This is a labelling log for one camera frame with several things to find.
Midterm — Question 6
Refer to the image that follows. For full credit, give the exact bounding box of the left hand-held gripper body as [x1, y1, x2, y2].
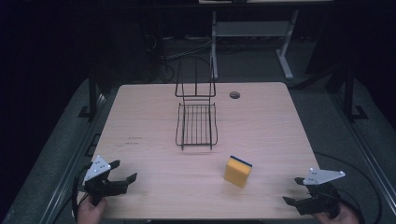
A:
[81, 154, 129, 207]

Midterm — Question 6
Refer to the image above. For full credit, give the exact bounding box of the person's right hand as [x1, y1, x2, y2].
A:
[312, 203, 361, 224]

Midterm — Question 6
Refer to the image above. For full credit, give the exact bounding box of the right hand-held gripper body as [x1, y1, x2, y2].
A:
[294, 167, 347, 219]

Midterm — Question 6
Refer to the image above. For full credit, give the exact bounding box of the black metal stand post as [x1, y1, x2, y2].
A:
[343, 66, 370, 122]
[77, 69, 98, 119]

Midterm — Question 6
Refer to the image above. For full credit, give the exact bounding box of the white metal desk frame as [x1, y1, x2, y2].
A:
[210, 8, 301, 81]

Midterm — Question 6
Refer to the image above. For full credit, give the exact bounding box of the black wire rack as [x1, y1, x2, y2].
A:
[174, 56, 219, 152]

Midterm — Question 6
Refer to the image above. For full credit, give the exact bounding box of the aluminium frame rail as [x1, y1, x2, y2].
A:
[38, 92, 108, 224]
[330, 92, 396, 217]

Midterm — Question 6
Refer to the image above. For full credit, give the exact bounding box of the yellow sponge with blue pad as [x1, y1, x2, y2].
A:
[223, 155, 253, 189]

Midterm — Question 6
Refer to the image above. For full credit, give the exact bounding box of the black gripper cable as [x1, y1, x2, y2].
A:
[70, 164, 94, 219]
[312, 150, 383, 224]

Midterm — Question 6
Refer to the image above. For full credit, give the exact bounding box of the bundle of floor cables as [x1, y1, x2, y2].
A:
[143, 33, 217, 83]

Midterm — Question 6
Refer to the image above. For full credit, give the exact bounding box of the person's left hand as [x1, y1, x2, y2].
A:
[77, 196, 109, 224]

